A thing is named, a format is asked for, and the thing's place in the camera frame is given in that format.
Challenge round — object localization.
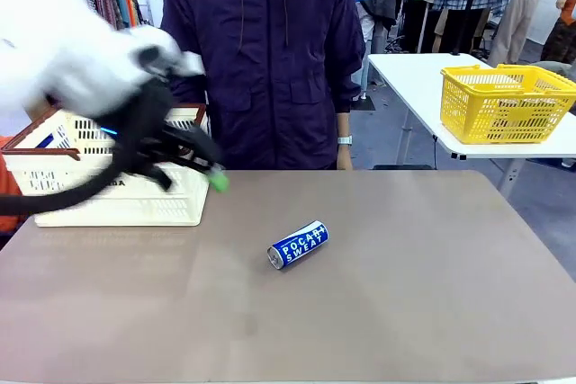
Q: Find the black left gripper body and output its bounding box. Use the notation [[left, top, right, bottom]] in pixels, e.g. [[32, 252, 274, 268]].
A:
[[107, 77, 194, 176]]

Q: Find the blue Pocari Sweat can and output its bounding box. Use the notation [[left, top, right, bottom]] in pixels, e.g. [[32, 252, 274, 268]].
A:
[[266, 219, 330, 272]]

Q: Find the person's left forearm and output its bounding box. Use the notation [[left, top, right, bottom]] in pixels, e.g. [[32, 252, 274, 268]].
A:
[[336, 112, 354, 138]]

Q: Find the cream basket with brown rim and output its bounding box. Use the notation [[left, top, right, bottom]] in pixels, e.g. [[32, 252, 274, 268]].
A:
[[0, 103, 213, 228]]

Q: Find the yellow plastic shopping basket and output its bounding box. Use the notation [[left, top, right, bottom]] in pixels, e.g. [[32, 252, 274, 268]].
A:
[[439, 63, 576, 146]]

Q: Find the person's left hand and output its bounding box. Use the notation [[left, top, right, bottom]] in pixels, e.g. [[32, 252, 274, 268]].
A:
[[337, 144, 355, 172]]

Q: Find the person in purple jacket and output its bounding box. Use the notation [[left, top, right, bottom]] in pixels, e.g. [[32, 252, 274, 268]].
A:
[[160, 0, 366, 172]]

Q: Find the white floor appliance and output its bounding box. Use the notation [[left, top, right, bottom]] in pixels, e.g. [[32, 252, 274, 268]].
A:
[[143, 0, 165, 29]]

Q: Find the orange fabric item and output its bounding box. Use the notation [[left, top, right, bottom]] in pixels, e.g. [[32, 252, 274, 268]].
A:
[[0, 135, 26, 233]]

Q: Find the white side table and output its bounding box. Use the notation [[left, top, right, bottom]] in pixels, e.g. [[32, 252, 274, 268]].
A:
[[367, 53, 576, 199]]

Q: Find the person in beige trousers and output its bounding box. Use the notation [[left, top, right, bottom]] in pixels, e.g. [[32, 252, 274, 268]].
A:
[[488, 0, 573, 67]]

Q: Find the person in camouflage trousers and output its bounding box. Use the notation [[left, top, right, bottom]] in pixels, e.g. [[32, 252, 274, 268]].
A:
[[539, 0, 576, 65]]

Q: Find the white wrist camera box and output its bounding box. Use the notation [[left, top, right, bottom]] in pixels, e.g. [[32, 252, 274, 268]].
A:
[[178, 51, 206, 76]]

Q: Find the black left arm cable sleeve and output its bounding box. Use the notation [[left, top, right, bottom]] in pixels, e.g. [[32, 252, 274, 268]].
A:
[[0, 161, 136, 218]]

